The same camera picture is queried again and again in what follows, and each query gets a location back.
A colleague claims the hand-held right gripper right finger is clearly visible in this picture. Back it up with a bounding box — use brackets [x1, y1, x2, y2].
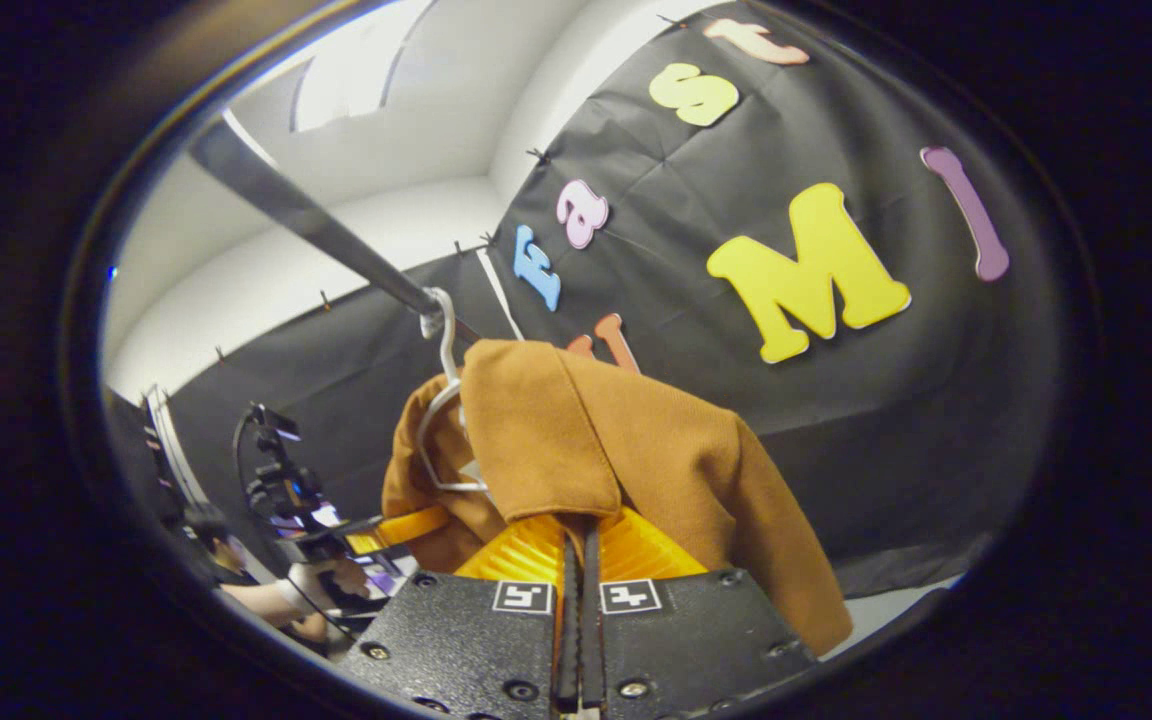
[581, 505, 819, 719]

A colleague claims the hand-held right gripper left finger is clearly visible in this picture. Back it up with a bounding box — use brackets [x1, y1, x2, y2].
[336, 510, 579, 719]

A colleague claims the brown shirt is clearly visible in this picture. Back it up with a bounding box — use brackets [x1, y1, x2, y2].
[381, 338, 854, 656]

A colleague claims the white clothes hanger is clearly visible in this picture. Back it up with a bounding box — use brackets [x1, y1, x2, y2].
[414, 287, 492, 496]

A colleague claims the black clothes rack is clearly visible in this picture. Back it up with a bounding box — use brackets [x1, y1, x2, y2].
[186, 118, 482, 346]

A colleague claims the person's head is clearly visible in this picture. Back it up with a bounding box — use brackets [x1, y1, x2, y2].
[181, 503, 249, 586]

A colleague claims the black backdrop cloth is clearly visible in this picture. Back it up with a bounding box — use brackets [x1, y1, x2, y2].
[106, 0, 1072, 601]

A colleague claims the ceiling light panel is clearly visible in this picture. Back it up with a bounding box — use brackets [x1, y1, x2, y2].
[291, 0, 437, 133]

